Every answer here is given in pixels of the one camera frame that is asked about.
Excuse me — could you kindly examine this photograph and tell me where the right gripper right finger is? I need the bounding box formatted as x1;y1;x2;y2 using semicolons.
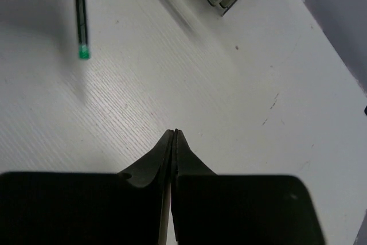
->
171;129;216;242

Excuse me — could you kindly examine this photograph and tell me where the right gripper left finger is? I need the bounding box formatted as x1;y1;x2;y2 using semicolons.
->
118;130;174;244

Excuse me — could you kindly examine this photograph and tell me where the green pen refill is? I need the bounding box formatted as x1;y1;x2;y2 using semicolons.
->
75;0;90;60

